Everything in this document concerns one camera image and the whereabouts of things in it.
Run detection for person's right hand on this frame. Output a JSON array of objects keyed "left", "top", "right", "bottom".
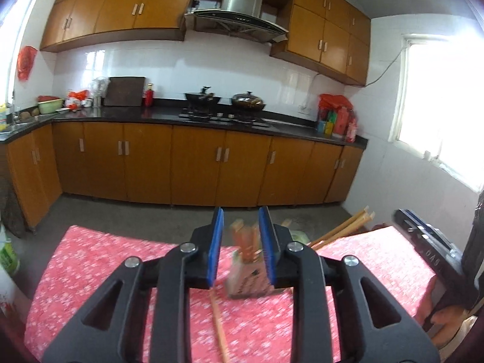
[{"left": 431, "top": 306, "right": 477, "bottom": 348}]

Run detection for perforated metal chopstick holder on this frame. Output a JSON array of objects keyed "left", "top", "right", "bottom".
[{"left": 225, "top": 249, "right": 276, "bottom": 299}]

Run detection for lidded wok on stove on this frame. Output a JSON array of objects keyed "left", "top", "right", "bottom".
[{"left": 231, "top": 91, "right": 266, "bottom": 112}]

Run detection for green basin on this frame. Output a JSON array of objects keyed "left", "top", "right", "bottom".
[{"left": 38, "top": 98, "right": 64, "bottom": 115}]

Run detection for gas stove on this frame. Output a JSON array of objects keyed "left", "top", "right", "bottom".
[{"left": 178, "top": 108, "right": 272, "bottom": 128}]

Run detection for red bag on counter right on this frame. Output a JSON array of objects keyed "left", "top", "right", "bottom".
[{"left": 318, "top": 93, "right": 354, "bottom": 111}]

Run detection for red condiment bottles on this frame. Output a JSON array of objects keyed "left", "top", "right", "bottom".
[{"left": 332, "top": 107, "right": 358, "bottom": 142}]

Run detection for red floral tablecloth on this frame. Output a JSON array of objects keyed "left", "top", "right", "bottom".
[{"left": 24, "top": 225, "right": 434, "bottom": 362}]

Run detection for upper wooden cabinets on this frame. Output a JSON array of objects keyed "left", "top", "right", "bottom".
[{"left": 40, "top": 0, "right": 371, "bottom": 86}]

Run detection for white plastic bucket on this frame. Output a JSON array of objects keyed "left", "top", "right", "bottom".
[{"left": 0, "top": 227, "right": 21, "bottom": 276}]

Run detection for wooden cabinets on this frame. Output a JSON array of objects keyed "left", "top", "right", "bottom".
[
  {"left": 1, "top": 122, "right": 363, "bottom": 228},
  {"left": 40, "top": 0, "right": 371, "bottom": 86}
]

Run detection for lower wooden cabinets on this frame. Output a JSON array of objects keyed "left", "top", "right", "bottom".
[{"left": 1, "top": 122, "right": 363, "bottom": 228}]

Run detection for steel range hood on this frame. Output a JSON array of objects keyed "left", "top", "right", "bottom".
[{"left": 185, "top": 0, "right": 289, "bottom": 44}]

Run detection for red hanging plastic bag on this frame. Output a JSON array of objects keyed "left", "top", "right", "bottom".
[{"left": 16, "top": 45, "right": 38, "bottom": 82}]

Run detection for black countertop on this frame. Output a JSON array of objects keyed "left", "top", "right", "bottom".
[{"left": 1, "top": 98, "right": 347, "bottom": 146}]

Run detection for window left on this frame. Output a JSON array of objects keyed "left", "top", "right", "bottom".
[{"left": 0, "top": 0, "right": 35, "bottom": 105}]

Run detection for red bottle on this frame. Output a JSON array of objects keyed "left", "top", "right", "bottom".
[{"left": 144, "top": 83, "right": 154, "bottom": 108}]

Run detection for window right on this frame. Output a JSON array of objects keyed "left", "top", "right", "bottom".
[{"left": 392, "top": 34, "right": 483, "bottom": 192}]

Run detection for wooden chopstick on table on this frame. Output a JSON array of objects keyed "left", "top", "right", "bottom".
[{"left": 209, "top": 289, "right": 231, "bottom": 363}]

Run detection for window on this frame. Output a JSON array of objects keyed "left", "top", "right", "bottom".
[
  {"left": 0, "top": 0, "right": 35, "bottom": 105},
  {"left": 392, "top": 34, "right": 483, "bottom": 192}
]

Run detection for red white plastic bag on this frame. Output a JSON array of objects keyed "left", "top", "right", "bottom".
[{"left": 64, "top": 89, "right": 92, "bottom": 111}]

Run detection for dark wooden cutting board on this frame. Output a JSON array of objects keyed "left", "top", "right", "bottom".
[{"left": 103, "top": 76, "right": 146, "bottom": 106}]

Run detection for black wok on stove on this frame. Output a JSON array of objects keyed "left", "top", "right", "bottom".
[{"left": 185, "top": 86, "right": 221, "bottom": 113}]

